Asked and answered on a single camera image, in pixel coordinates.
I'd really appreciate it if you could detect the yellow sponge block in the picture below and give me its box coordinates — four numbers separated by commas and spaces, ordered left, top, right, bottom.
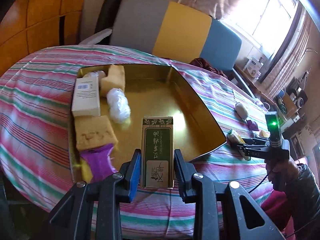
100, 64, 125, 97
74, 115, 118, 152

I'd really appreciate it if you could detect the green tea oil box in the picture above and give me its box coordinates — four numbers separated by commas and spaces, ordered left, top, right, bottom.
140, 116, 174, 189

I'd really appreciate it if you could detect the white cardboard box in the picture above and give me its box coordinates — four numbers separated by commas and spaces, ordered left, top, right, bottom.
71, 76, 100, 117

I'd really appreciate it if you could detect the white appliance box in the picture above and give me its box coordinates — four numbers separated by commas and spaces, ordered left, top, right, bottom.
244, 58, 262, 78

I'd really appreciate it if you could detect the grey yellow blue chair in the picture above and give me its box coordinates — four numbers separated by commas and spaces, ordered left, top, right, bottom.
81, 0, 254, 97

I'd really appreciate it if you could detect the white plastic bag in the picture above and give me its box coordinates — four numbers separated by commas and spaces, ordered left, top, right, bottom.
106, 88, 131, 124

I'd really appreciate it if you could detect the dark red cloth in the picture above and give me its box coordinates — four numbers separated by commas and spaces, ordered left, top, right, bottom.
190, 57, 227, 78

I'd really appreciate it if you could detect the striped pink green tablecloth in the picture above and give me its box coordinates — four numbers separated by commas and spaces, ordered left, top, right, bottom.
1, 45, 267, 239

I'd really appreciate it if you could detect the small yellow sponge piece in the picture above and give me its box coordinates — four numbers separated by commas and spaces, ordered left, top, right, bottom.
259, 129, 270, 138

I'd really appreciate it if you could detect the person's right hand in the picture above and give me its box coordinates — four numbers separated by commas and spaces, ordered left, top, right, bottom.
264, 157, 300, 192

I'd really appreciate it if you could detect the purple wrapper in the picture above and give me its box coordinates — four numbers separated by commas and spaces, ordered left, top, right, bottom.
80, 143, 118, 183

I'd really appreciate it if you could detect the wooden side desk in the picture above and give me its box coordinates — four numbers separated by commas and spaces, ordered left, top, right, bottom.
233, 64, 276, 106

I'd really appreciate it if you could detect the pink checked curtain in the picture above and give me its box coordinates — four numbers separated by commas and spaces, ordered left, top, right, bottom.
262, 9, 312, 98

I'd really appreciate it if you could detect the gold metal tray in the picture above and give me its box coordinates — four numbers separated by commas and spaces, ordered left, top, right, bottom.
68, 63, 228, 183

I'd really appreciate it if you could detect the green snack packet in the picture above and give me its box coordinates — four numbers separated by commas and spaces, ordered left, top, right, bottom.
227, 129, 251, 161

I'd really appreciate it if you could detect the orange wooden wardrobe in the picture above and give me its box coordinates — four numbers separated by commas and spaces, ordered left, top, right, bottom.
1, 0, 84, 74

